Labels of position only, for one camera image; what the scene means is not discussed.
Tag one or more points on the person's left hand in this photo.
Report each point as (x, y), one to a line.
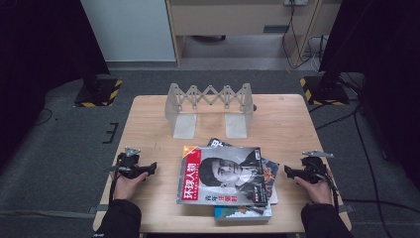
(125, 188)

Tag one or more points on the white cabinet panel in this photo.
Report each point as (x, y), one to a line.
(128, 29)

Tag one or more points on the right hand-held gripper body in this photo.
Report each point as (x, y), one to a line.
(312, 170)

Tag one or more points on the grey tape piece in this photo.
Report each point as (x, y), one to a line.
(347, 208)
(97, 209)

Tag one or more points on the person's right hand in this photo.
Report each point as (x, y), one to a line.
(318, 193)

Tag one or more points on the black floor tape mark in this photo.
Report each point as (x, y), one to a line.
(112, 132)

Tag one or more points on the dark curtain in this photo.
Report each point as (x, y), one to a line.
(39, 49)
(389, 49)

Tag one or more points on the white power strip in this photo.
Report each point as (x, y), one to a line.
(295, 2)

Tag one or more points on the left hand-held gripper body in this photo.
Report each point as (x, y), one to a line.
(130, 167)

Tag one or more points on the expandable metal bookend rack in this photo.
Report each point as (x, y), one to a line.
(185, 125)

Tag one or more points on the thick blue book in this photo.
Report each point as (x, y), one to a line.
(242, 213)

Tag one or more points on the hazard striped stand base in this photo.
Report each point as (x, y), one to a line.
(325, 94)
(99, 94)

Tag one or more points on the long grey tape strip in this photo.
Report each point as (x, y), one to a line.
(46, 214)

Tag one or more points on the light wooden desk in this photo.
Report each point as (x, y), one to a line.
(231, 20)

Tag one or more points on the portrait cover magazine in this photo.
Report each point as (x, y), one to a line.
(228, 175)

